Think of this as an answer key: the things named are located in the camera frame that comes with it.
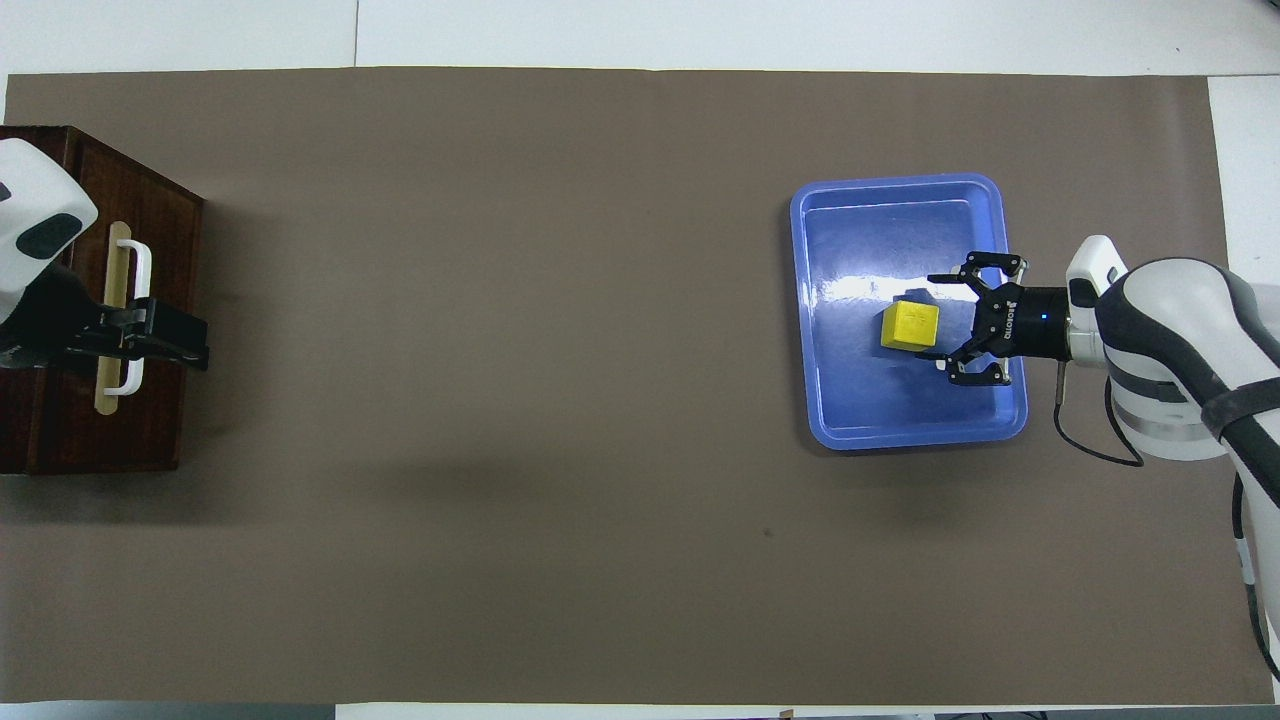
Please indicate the yellow block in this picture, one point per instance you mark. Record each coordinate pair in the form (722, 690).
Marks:
(908, 325)

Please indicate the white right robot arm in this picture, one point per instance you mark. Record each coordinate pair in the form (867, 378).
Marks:
(1180, 330)

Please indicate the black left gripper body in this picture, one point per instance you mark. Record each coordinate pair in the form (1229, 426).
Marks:
(55, 320)

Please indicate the blue plastic tray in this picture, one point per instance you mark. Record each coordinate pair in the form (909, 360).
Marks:
(860, 400)

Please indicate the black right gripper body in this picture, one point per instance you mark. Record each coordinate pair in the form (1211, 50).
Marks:
(1030, 322)

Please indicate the brown paper mat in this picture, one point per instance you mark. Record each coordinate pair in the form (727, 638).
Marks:
(500, 400)

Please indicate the dark wooden cabinet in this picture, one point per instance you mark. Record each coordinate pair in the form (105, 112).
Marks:
(15, 430)

